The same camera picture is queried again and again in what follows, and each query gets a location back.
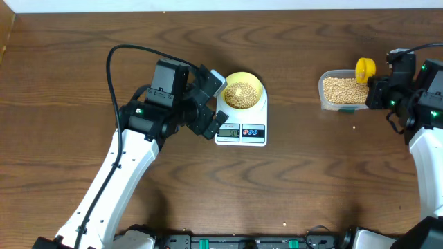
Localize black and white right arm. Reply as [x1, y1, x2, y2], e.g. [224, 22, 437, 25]
[351, 50, 442, 248]

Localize pale yellow plastic bowl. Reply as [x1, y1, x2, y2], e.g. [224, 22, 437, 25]
[221, 72, 264, 109]

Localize white digital kitchen scale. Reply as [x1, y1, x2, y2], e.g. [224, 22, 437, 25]
[215, 84, 268, 147]

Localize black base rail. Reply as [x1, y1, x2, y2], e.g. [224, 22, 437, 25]
[154, 233, 347, 249]

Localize clear container of soybeans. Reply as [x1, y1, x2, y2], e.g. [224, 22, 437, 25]
[318, 69, 369, 113]

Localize soybeans in yellow bowl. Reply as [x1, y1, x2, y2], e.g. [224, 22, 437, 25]
[224, 82, 259, 109]

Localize yellow measuring scoop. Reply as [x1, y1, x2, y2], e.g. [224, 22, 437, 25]
[355, 57, 377, 84]

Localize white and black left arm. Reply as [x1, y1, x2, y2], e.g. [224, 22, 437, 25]
[33, 59, 228, 249]

